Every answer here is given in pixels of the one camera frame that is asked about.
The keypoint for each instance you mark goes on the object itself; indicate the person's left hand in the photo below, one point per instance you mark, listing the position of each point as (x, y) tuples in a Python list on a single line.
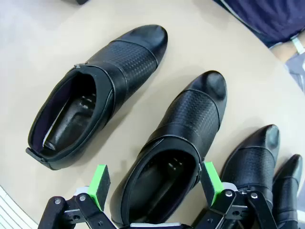
[(284, 53)]

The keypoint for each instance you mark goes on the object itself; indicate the silver wristwatch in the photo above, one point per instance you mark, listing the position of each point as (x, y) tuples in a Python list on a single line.
[(299, 45)]

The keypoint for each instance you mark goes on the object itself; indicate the person in purple jacket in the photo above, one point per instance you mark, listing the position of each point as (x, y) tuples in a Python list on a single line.
[(262, 19)]

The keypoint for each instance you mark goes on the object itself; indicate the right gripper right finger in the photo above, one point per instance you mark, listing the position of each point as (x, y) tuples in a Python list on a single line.
[(212, 183)]

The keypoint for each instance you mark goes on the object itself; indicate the black plastic shoe insert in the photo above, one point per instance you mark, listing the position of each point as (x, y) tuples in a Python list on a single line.
[(159, 186), (69, 121)]

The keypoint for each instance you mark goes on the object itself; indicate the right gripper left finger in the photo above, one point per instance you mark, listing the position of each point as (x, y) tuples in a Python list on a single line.
[(98, 188)]

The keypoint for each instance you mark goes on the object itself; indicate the black leather buckle shoe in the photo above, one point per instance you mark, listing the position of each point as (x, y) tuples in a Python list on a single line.
[(252, 162), (195, 114), (286, 190), (133, 62)]

